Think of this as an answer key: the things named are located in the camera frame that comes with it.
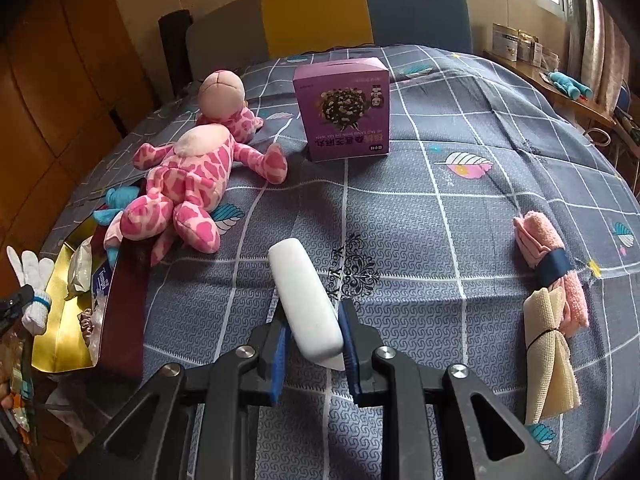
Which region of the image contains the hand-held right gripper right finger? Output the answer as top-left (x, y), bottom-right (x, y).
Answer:
top-left (337, 300), bottom-right (568, 480)

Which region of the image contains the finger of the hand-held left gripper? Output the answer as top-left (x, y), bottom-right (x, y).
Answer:
top-left (0, 287), bottom-right (36, 323)

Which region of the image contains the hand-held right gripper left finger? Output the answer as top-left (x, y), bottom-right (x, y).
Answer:
top-left (62, 317), bottom-right (291, 480)

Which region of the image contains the white knit glove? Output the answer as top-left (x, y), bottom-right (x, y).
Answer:
top-left (6, 246), bottom-right (53, 336)

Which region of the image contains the gold cardboard box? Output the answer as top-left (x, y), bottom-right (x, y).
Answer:
top-left (31, 215), bottom-right (151, 381)

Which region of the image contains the white sponge block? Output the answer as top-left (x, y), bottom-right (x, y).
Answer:
top-left (267, 238), bottom-right (346, 372)

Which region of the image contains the pink towel with blue band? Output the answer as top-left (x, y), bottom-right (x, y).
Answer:
top-left (513, 211), bottom-right (590, 338)

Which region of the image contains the white plastic packet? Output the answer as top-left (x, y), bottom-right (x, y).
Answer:
top-left (65, 237), bottom-right (96, 301)

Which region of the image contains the pink scrunchie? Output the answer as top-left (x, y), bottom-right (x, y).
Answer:
top-left (77, 307), bottom-right (103, 351)

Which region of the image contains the blue tissue packet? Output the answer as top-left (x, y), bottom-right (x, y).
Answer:
top-left (90, 260), bottom-right (118, 311)

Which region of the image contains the teal plush toy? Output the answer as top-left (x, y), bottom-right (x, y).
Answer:
top-left (547, 71), bottom-right (593, 101)
top-left (92, 186), bottom-right (141, 226)

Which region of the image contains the grey checked bed sheet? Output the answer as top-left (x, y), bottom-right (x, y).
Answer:
top-left (40, 42), bottom-right (640, 480)

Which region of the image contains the beige cloth with black band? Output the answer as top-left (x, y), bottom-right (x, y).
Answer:
top-left (522, 287), bottom-right (582, 426)

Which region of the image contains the large pink spotted plush toy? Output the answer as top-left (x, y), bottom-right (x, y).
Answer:
top-left (103, 125), bottom-right (289, 267)

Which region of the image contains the wooden wardrobe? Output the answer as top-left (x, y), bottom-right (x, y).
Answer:
top-left (0, 0), bottom-right (156, 246)

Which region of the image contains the purple printed carton box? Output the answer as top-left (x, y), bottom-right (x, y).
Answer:
top-left (292, 57), bottom-right (391, 163)

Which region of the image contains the yellow and blue headboard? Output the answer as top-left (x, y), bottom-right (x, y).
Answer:
top-left (186, 0), bottom-right (473, 78)

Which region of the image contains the wooden desk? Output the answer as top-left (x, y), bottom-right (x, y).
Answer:
top-left (482, 49), bottom-right (640, 161)

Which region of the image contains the white round tin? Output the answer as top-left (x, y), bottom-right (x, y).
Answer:
top-left (492, 22), bottom-right (521, 61)

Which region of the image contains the pale curtain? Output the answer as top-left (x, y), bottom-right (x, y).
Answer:
top-left (567, 0), bottom-right (631, 111)

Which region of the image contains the black post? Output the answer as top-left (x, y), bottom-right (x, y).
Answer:
top-left (158, 10), bottom-right (194, 97)

